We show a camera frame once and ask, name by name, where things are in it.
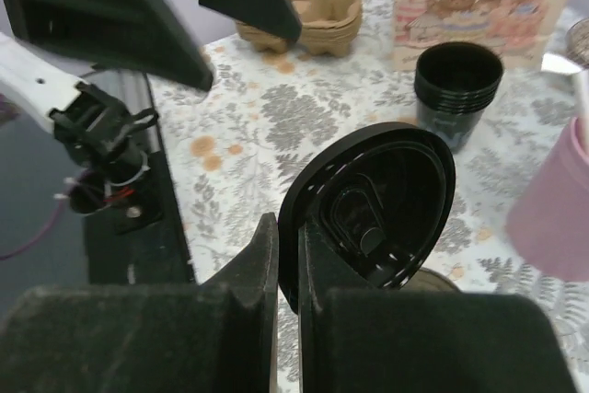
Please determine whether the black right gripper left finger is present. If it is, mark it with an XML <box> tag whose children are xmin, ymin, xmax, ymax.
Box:
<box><xmin>1</xmin><ymin>213</ymin><xmax>279</xmax><ymax>392</ymax></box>

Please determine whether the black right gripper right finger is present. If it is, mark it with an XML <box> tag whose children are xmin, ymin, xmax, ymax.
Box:
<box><xmin>298</xmin><ymin>222</ymin><xmax>576</xmax><ymax>392</ymax></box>

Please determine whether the black plastic cup lid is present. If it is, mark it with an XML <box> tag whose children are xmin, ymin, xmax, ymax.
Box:
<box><xmin>278</xmin><ymin>122</ymin><xmax>456</xmax><ymax>312</ymax></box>

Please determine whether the dark translucent printed cup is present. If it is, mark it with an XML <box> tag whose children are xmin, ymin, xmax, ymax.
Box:
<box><xmin>401</xmin><ymin>269</ymin><xmax>460</xmax><ymax>293</ymax></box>

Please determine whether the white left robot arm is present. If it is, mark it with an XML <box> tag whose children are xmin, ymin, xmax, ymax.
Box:
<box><xmin>1</xmin><ymin>0</ymin><xmax>214</xmax><ymax>214</ymax></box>

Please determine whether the cardboard cup carrier tray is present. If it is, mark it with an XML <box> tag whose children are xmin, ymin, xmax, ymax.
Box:
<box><xmin>237</xmin><ymin>0</ymin><xmax>364</xmax><ymax>59</ymax></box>

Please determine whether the floral patterned table mat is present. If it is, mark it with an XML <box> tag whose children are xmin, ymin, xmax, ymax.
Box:
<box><xmin>151</xmin><ymin>0</ymin><xmax>588</xmax><ymax>391</ymax></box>

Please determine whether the pink cylindrical holder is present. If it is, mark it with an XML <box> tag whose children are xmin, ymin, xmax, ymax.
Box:
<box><xmin>505</xmin><ymin>117</ymin><xmax>588</xmax><ymax>282</ymax></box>

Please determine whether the stack of black cups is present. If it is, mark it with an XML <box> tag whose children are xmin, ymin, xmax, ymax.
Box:
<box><xmin>413</xmin><ymin>41</ymin><xmax>504</xmax><ymax>153</ymax></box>

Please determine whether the brown paper gift bag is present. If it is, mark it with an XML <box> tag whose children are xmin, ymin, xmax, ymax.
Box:
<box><xmin>393</xmin><ymin>0</ymin><xmax>567</xmax><ymax>71</ymax></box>

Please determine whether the small patterned bowl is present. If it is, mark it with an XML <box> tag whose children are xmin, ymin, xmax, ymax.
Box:
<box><xmin>565</xmin><ymin>18</ymin><xmax>589</xmax><ymax>68</ymax></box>

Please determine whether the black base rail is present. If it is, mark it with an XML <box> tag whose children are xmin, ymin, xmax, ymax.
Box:
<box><xmin>82</xmin><ymin>70</ymin><xmax>197</xmax><ymax>286</ymax></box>

